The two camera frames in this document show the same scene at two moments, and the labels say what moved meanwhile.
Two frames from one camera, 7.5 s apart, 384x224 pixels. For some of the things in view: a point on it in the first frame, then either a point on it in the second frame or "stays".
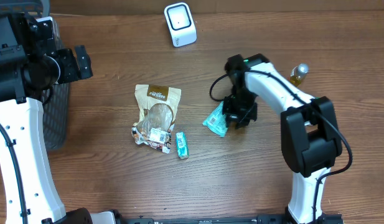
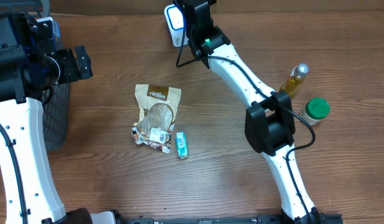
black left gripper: x=67 y=57 stays
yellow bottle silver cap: x=298 y=73 stays
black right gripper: x=239 y=109 -> x=195 y=8
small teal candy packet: x=182 y=144 stays
